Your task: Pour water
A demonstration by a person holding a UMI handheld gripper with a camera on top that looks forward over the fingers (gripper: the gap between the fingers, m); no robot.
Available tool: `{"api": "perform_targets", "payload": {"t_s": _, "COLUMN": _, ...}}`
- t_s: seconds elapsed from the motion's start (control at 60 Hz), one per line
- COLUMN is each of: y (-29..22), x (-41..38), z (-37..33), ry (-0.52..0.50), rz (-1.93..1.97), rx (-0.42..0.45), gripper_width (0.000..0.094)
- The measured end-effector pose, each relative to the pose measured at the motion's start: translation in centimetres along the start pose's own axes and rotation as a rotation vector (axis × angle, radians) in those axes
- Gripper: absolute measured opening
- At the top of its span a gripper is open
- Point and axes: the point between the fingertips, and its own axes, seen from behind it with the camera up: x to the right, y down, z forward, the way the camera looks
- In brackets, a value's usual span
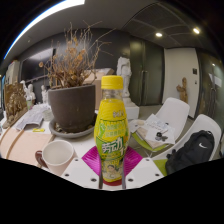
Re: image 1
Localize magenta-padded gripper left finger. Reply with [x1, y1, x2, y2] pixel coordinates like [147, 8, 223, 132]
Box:
[61, 145, 102, 190]

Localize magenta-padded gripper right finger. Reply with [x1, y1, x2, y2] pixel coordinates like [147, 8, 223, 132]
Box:
[123, 145, 165, 190]

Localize yellow drink bottle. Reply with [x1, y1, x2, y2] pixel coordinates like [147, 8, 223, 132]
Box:
[93, 75, 130, 187]

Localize grey plant saucer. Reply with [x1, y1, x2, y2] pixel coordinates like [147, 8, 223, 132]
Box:
[48, 113, 98, 139]

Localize papers with dark objects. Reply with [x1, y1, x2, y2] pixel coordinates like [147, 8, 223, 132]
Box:
[136, 113, 176, 149]

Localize black backpack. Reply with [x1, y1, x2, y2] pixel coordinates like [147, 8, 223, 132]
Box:
[164, 129, 215, 176]

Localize small white cup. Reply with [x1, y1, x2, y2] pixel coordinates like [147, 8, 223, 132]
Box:
[42, 108, 55, 122]

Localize dark pot with dried plant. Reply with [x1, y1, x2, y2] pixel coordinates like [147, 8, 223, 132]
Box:
[38, 21, 116, 134]

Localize white shell chair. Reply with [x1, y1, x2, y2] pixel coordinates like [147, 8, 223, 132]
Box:
[151, 113, 223, 177]
[131, 97, 191, 158]

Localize printed paper stack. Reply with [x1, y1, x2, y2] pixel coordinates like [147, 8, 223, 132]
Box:
[14, 103, 51, 131]

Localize brown cardboard box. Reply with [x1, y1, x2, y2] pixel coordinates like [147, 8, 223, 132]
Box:
[83, 68, 115, 111]

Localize small white bust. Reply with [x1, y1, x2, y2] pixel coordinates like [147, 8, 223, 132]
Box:
[19, 79, 37, 104]
[40, 84, 49, 104]

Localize brown wooden figure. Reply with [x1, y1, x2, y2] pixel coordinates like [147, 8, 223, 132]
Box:
[175, 77, 189, 104]

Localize golden carved wooden sculpture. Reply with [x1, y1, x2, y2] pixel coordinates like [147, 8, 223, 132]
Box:
[2, 81, 29, 129]

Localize pale cabinet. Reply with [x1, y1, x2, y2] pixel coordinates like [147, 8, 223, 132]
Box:
[4, 59, 21, 84]

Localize long ceiling strip light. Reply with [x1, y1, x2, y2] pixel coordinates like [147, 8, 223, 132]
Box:
[3, 0, 86, 60]

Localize white mug with brown handle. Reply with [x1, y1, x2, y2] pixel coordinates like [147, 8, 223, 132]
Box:
[34, 139, 76, 177]

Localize dark wall screen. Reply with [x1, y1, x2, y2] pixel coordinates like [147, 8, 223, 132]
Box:
[20, 48, 57, 81]

